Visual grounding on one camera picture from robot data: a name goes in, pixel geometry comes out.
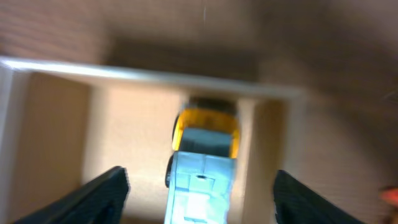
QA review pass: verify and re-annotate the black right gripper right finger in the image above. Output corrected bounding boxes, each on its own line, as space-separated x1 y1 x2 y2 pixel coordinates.
273 170 362 224

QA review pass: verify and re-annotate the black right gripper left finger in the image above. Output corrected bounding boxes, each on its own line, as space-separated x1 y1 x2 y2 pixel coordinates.
14 166 129 224

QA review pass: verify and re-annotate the white cardboard box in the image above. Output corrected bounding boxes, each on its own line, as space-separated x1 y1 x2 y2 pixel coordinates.
1 57 305 223

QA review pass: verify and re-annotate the yellow grey toy truck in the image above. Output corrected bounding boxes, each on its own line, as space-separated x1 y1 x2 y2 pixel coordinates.
164 96 240 224

